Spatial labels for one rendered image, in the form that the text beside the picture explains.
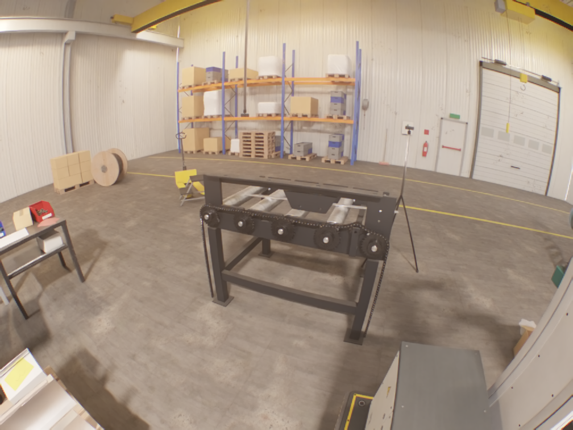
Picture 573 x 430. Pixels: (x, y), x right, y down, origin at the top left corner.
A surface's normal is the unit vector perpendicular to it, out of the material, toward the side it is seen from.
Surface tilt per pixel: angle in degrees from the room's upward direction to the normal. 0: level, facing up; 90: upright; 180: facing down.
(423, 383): 0
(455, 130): 90
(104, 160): 90
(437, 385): 0
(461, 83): 90
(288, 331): 0
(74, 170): 90
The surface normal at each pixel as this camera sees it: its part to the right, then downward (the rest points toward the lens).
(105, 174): 0.13, 0.37
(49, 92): 0.93, 0.15
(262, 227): -0.36, 0.34
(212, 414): 0.02, -0.93
